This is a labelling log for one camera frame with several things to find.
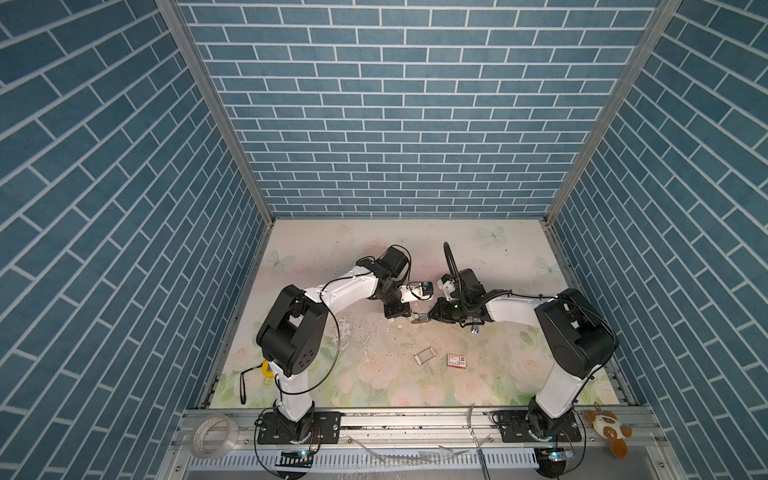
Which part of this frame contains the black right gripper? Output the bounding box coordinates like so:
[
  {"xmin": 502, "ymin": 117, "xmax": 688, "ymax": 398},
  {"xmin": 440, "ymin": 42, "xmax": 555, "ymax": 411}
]
[{"xmin": 425, "ymin": 296, "xmax": 470, "ymax": 324}]

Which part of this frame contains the red white staple box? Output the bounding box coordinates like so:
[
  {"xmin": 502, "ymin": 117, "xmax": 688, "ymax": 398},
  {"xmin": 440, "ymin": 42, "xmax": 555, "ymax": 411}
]
[{"xmin": 446, "ymin": 354, "xmax": 467, "ymax": 369}]

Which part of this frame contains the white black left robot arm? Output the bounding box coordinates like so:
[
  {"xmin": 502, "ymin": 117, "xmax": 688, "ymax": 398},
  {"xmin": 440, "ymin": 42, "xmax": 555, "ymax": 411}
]
[{"xmin": 256, "ymin": 245, "xmax": 412, "ymax": 426}]

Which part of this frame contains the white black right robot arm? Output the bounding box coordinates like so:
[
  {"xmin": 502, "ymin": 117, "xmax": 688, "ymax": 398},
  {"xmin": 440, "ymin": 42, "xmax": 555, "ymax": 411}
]
[{"xmin": 427, "ymin": 288, "xmax": 618, "ymax": 441}]

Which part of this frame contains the yellow tape measure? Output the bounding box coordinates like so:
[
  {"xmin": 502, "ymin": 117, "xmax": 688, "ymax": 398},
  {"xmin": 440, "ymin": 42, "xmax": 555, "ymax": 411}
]
[{"xmin": 261, "ymin": 360, "xmax": 275, "ymax": 379}]

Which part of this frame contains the green circuit board right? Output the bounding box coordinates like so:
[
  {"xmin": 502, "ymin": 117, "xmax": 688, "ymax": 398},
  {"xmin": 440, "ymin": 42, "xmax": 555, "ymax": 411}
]
[{"xmin": 534, "ymin": 447, "xmax": 568, "ymax": 479}]

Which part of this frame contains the green circuit board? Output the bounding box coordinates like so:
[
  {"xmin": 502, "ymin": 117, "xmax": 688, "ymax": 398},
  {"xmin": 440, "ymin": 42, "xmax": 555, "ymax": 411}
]
[
  {"xmin": 534, "ymin": 447, "xmax": 568, "ymax": 479},
  {"xmin": 276, "ymin": 451, "xmax": 314, "ymax": 470}
]

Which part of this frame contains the brown white plush toy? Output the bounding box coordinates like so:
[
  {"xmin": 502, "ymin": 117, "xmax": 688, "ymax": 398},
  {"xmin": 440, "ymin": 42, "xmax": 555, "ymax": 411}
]
[{"xmin": 586, "ymin": 407, "xmax": 633, "ymax": 459}]

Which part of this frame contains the green circuit board left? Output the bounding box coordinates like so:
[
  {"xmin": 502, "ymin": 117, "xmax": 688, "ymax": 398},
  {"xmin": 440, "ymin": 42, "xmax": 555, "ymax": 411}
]
[{"xmin": 276, "ymin": 451, "xmax": 314, "ymax": 470}]

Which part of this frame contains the clear tape roll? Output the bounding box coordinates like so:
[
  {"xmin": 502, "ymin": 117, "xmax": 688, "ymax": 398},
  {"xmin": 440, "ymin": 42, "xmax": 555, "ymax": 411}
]
[{"xmin": 190, "ymin": 414, "xmax": 239, "ymax": 460}]

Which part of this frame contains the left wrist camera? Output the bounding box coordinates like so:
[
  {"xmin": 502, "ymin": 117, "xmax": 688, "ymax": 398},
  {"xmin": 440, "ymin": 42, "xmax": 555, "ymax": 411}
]
[{"xmin": 399, "ymin": 281, "xmax": 434, "ymax": 303}]

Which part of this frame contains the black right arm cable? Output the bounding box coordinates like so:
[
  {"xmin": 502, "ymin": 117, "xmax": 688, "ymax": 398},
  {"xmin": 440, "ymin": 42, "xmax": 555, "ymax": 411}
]
[{"xmin": 442, "ymin": 241, "xmax": 499, "ymax": 325}]

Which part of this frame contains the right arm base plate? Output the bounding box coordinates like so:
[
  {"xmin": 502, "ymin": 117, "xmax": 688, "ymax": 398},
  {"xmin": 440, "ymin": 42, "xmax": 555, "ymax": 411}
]
[{"xmin": 487, "ymin": 409, "xmax": 583, "ymax": 443}]

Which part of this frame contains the aluminium front rail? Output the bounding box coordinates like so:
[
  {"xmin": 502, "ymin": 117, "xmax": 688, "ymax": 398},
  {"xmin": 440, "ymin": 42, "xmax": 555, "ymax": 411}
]
[{"xmin": 170, "ymin": 405, "xmax": 661, "ymax": 451}]

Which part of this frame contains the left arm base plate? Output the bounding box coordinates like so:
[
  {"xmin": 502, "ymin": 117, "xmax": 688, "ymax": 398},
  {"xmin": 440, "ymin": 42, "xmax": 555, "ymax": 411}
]
[{"xmin": 254, "ymin": 409, "xmax": 343, "ymax": 445}]

